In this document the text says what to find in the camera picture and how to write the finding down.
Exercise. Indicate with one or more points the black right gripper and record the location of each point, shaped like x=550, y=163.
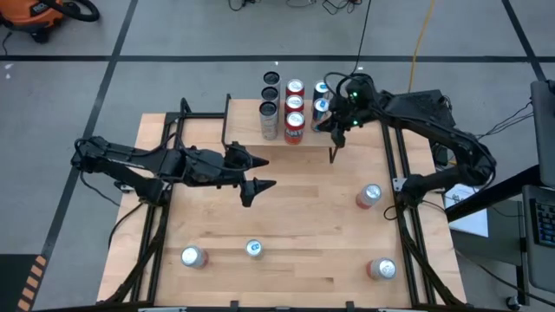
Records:
x=357, y=104

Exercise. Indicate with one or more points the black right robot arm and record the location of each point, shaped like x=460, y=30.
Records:
x=433, y=121

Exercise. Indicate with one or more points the black metal rail frame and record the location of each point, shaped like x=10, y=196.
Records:
x=204, y=115

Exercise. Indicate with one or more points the black desk beam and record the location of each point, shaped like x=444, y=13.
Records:
x=516, y=182

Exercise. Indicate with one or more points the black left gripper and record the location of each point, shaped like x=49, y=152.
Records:
x=212, y=169

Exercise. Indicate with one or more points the orange shop vacuum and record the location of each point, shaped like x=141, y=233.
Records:
x=30, y=13

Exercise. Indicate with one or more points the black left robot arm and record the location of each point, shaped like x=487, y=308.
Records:
x=130, y=162

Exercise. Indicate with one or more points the tall white Celsius can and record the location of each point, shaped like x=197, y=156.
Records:
x=269, y=93
x=269, y=123
x=271, y=78

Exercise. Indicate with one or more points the wooden shelf with black legs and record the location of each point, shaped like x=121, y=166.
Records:
x=243, y=112

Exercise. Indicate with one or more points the black mat with orange stripes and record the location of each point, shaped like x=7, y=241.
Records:
x=13, y=281

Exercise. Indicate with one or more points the red Fanta strawberry can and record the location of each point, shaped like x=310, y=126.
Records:
x=294, y=102
x=295, y=86
x=295, y=130

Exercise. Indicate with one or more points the slim silver blue can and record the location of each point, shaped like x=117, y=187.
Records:
x=321, y=89
x=320, y=108
x=254, y=248

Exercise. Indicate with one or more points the black table clamp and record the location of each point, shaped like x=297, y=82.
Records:
x=234, y=305
x=350, y=305

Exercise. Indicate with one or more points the black keyboard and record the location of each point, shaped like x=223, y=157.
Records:
x=545, y=223

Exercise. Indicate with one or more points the white paper sheet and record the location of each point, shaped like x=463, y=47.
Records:
x=472, y=221

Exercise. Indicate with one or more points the grey monitor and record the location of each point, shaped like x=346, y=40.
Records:
x=545, y=130

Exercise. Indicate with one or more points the black caster wheel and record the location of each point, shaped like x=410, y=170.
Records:
x=512, y=302

